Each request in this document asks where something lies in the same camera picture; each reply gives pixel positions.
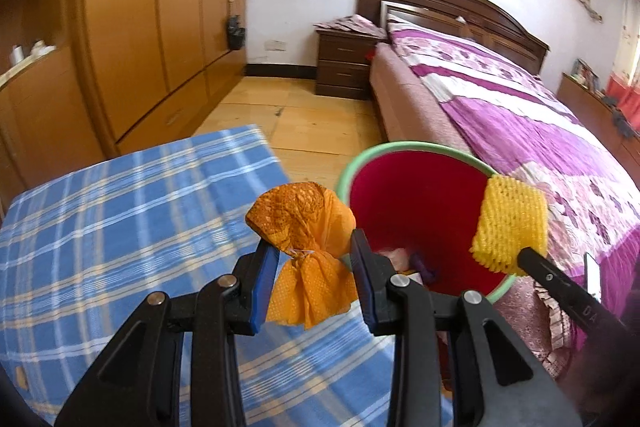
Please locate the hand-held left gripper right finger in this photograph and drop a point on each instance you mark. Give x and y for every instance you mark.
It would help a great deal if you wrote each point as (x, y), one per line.
(365, 287)

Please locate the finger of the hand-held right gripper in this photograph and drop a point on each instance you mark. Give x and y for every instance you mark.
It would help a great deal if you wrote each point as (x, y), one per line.
(542, 269)

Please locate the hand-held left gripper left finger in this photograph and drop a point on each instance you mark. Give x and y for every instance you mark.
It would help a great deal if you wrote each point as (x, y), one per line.
(262, 287)

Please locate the white tissue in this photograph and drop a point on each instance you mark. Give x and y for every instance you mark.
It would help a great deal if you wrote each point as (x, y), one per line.
(395, 257)

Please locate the yellow foam net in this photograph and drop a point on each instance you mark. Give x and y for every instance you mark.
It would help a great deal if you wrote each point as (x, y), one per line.
(510, 222)

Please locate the purple wrapper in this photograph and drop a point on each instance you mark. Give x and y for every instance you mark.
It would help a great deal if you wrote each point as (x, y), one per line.
(424, 268)

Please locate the orange plastic bag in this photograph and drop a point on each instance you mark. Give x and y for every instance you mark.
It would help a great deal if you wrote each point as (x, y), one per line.
(300, 227)

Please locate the red bucket with green rim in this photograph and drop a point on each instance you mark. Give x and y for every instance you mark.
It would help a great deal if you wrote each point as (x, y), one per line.
(425, 197)

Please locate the blue plaid tablecloth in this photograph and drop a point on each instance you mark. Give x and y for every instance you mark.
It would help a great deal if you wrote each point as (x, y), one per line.
(125, 232)

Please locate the bed with purple quilt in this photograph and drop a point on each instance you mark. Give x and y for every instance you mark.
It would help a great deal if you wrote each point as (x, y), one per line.
(500, 107)
(415, 107)

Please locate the orange red curtain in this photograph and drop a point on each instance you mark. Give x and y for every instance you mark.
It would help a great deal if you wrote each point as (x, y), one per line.
(625, 97)

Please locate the picture frames on nightstand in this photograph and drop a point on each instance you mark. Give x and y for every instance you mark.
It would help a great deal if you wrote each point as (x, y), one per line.
(585, 74)

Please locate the dark wooden nightstand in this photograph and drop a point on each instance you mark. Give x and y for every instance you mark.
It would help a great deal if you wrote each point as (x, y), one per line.
(345, 67)

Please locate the black hanging bag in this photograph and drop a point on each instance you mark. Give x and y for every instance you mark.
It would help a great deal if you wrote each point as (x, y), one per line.
(235, 34)

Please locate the folded pink cloth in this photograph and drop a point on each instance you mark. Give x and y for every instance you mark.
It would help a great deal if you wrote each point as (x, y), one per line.
(350, 24)

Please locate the wooden wardrobe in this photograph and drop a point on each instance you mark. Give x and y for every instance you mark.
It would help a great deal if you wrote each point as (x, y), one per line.
(150, 32)

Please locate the wooden shelf unit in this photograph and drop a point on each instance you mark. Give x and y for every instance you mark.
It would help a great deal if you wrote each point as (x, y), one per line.
(45, 107)

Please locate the crumpled white paper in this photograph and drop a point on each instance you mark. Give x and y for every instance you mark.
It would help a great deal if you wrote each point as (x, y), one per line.
(42, 49)

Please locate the small white box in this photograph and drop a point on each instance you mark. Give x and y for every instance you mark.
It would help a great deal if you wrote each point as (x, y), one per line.
(18, 56)

